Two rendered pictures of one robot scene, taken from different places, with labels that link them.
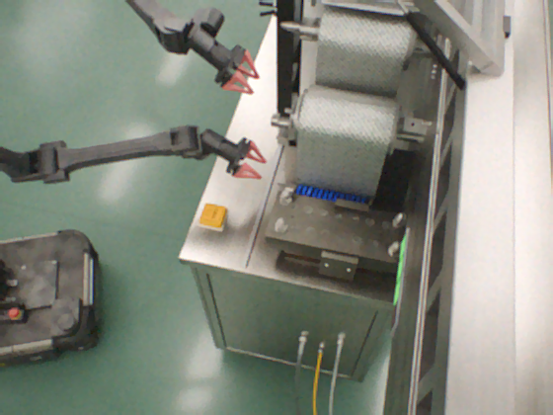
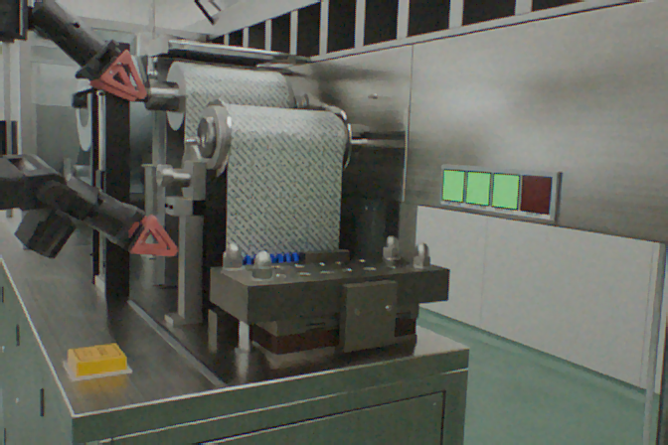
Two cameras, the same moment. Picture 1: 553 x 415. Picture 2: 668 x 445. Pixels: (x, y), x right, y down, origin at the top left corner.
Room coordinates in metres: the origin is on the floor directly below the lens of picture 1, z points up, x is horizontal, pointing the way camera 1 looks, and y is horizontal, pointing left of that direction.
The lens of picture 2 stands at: (-0.01, 0.62, 1.24)
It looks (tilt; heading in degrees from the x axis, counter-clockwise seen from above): 7 degrees down; 315
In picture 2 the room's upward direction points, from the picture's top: 2 degrees clockwise
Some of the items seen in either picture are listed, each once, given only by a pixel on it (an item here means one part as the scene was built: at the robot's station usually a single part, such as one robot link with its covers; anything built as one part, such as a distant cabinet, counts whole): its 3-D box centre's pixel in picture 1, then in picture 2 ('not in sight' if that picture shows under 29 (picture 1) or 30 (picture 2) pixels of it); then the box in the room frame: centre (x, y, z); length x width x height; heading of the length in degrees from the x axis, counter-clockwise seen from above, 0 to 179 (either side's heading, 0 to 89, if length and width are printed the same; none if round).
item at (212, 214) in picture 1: (212, 215); (96, 360); (0.89, 0.21, 0.91); 0.07 x 0.07 x 0.02; 76
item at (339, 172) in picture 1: (337, 173); (285, 216); (0.90, -0.16, 1.11); 0.23 x 0.01 x 0.18; 76
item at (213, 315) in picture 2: not in sight; (282, 314); (0.90, -0.16, 0.92); 0.28 x 0.04 x 0.04; 76
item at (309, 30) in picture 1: (312, 29); (161, 95); (1.24, -0.09, 1.33); 0.06 x 0.06 x 0.06; 76
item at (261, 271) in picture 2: (281, 223); (262, 265); (0.77, 0.00, 1.05); 0.04 x 0.04 x 0.04
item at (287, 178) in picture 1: (287, 150); (184, 242); (1.03, -0.02, 1.05); 0.06 x 0.05 x 0.31; 76
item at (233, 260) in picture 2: (285, 196); (234, 255); (0.86, -0.02, 1.05); 0.04 x 0.04 x 0.04
